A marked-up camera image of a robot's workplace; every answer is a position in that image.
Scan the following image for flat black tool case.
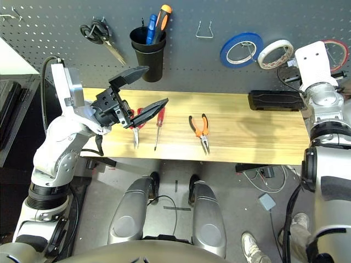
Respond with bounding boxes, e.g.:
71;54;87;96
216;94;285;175
248;89;305;112

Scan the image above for blue tape roll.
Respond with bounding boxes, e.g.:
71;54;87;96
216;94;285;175
219;32;264;69

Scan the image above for orange and black pliers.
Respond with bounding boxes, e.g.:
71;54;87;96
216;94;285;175
188;113;211;156

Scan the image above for silver robot leg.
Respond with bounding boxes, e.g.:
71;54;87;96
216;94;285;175
188;174;228;260
107;171;161;246

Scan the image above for large black ribbed case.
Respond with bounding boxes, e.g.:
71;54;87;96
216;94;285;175
0;81;22;151

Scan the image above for white tape roll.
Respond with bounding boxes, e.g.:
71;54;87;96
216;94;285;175
257;39;294;70

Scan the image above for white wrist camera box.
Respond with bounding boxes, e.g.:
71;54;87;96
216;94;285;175
50;62;85;117
295;41;339;91

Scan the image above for red-handled screwdriver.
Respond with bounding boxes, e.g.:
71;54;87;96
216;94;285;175
153;106;167;152

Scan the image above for silver double-prong peg hook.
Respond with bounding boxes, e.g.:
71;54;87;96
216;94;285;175
0;7;24;22

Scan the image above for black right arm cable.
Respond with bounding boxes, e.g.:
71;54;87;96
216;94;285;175
281;183;302;263

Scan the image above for olive camouflage trouser leg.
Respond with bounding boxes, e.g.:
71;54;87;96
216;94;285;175
277;219;315;263

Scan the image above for black plastic cup holder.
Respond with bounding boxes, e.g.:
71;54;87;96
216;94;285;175
129;26;167;83

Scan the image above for red-handled scissors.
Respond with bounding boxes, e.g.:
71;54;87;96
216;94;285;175
128;107;148;150

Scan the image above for silver wire pliers hook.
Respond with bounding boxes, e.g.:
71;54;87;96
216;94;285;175
195;20;214;38

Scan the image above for silver right robot leg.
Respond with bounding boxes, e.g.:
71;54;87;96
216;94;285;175
188;174;228;260

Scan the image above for silver left robot leg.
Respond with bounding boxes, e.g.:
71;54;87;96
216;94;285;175
107;171;161;246

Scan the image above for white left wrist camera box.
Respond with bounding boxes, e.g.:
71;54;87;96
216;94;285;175
50;62;85;117

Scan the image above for black-handled scissors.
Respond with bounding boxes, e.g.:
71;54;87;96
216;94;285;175
80;16;127;66

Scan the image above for small grey floor pedal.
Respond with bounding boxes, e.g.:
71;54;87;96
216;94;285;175
258;193;277;211

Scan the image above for black equipment trunk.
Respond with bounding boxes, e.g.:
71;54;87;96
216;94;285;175
0;72;83;247

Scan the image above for bystander's white sneaker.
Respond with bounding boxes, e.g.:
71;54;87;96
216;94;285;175
290;213;311;233
241;232;271;263

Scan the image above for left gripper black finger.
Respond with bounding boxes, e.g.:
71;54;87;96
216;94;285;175
128;98;168;129
109;66;150;89

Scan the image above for thin black floor cable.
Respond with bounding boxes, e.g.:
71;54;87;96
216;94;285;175
146;195;179;237

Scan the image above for black table leg brace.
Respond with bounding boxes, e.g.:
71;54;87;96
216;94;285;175
85;156;118;168

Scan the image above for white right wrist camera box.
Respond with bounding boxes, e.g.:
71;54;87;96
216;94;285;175
295;41;339;91

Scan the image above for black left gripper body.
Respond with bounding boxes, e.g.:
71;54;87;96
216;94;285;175
93;87;131;129

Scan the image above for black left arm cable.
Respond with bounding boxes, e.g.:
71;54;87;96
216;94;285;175
40;55;104;157

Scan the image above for dark grey metal pegboard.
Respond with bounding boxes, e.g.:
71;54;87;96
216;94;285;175
0;0;351;95

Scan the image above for red tape roll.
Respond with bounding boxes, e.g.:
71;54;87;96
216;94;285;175
320;39;350;74

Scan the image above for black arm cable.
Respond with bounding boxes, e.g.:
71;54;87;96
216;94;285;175
281;183;302;263
40;55;104;157

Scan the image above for orange and black screwdriver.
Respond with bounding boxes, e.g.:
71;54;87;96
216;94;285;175
152;4;173;44

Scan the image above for grey robot torso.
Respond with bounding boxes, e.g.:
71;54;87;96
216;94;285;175
61;238;231;263

